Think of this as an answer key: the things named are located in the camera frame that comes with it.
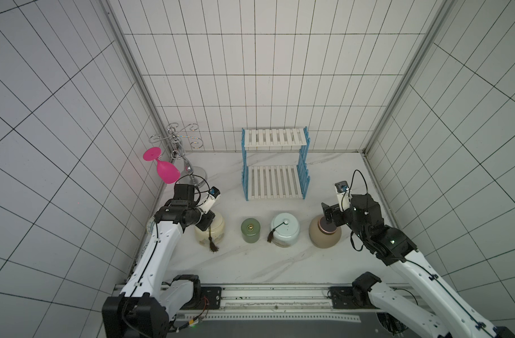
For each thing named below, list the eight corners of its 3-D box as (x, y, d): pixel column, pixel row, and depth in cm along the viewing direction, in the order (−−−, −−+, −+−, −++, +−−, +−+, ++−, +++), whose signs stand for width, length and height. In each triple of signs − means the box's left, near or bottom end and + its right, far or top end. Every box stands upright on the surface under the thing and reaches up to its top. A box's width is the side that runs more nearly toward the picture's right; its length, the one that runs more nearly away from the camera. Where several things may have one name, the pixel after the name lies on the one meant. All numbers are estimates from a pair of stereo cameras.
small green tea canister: (241, 243, 88) (240, 234, 81) (242, 226, 93) (241, 216, 86) (259, 243, 88) (259, 234, 81) (259, 226, 93) (259, 216, 86)
